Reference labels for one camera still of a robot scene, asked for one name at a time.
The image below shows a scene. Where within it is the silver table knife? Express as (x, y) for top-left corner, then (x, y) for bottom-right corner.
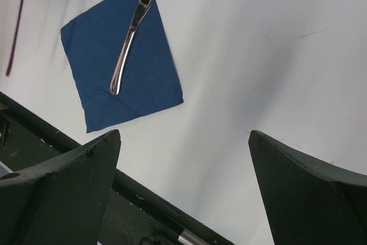
(110, 0), (153, 95)

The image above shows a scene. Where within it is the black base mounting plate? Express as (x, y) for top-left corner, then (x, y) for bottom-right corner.
(1, 94), (230, 244)

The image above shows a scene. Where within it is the dark blue paper napkin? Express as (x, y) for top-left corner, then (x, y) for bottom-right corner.
(61, 0), (183, 133)

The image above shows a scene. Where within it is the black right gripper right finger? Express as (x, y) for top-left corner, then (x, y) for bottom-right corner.
(248, 130), (366, 244)

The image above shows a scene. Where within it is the purple metal spoon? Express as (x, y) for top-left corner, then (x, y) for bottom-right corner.
(6, 0), (24, 77)

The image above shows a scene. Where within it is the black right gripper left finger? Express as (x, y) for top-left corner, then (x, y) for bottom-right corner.
(1, 130), (121, 244)

